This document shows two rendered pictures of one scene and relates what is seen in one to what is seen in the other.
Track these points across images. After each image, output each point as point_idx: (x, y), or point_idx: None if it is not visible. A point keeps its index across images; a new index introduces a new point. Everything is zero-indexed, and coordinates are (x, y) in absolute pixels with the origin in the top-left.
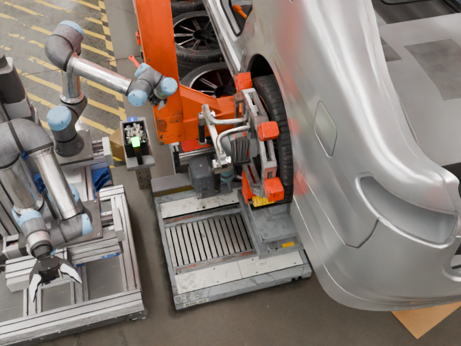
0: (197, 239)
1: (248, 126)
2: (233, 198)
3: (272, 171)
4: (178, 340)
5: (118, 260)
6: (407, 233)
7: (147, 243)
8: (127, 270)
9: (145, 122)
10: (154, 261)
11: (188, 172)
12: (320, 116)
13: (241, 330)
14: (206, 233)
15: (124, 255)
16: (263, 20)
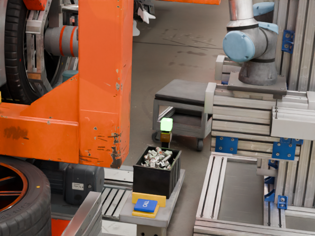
0: (123, 204)
1: (67, 2)
2: None
3: (71, 16)
4: (187, 172)
5: (226, 178)
6: None
7: (182, 232)
8: (218, 166)
9: (123, 206)
10: (182, 217)
11: (98, 186)
12: None
13: (128, 163)
14: (108, 205)
15: (217, 174)
16: None
